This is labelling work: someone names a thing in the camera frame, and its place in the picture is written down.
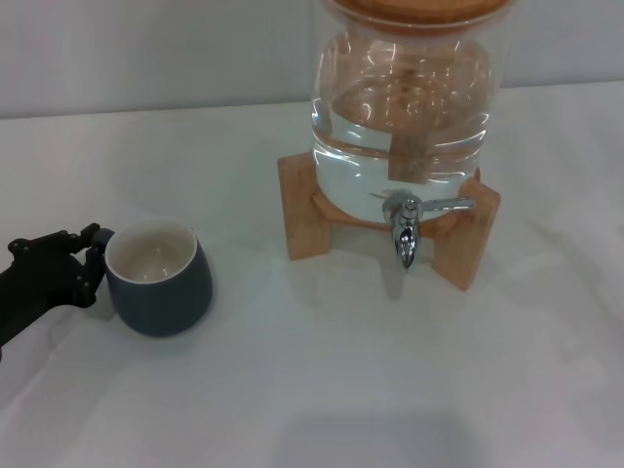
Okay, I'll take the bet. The chrome faucet with lever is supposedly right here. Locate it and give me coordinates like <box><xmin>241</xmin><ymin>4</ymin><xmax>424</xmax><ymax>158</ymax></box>
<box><xmin>380</xmin><ymin>191</ymin><xmax>477</xmax><ymax>272</ymax></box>

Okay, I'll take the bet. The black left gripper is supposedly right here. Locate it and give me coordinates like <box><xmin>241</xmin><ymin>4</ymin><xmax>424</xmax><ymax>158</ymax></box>
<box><xmin>0</xmin><ymin>222</ymin><xmax>106</xmax><ymax>362</ymax></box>

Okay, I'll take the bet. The clear glass water dispenser jar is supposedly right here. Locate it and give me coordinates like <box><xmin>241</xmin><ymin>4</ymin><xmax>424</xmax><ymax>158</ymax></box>
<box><xmin>307</xmin><ymin>0</ymin><xmax>514</xmax><ymax>231</ymax></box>

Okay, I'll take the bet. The round wooden lid with metal handle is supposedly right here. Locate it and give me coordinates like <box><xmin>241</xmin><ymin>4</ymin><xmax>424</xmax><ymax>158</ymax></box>
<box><xmin>325</xmin><ymin>0</ymin><xmax>509</xmax><ymax>26</ymax></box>

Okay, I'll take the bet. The wooden dispenser stand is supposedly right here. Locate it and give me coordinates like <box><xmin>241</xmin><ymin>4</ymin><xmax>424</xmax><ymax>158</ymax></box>
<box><xmin>277</xmin><ymin>154</ymin><xmax>503</xmax><ymax>293</ymax></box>

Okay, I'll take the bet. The dark mug with white interior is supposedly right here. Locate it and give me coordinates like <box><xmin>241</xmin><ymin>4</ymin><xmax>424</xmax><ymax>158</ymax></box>
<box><xmin>91</xmin><ymin>217</ymin><xmax>215</xmax><ymax>338</ymax></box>

